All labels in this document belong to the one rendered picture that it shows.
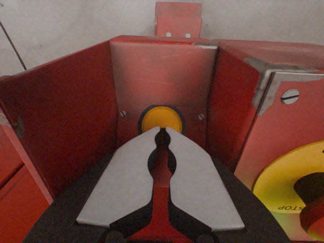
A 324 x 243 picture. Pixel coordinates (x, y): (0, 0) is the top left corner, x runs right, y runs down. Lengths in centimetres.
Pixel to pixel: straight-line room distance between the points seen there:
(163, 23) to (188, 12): 16
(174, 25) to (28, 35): 70
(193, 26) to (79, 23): 51
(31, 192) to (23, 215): 4
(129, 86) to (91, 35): 77
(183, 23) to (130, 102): 60
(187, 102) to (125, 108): 6
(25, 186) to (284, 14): 106
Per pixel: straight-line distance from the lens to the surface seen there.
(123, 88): 16
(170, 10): 84
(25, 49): 111
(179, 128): 15
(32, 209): 37
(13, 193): 41
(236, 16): 90
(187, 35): 72
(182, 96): 16
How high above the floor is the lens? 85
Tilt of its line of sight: 57 degrees down
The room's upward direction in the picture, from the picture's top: 178 degrees counter-clockwise
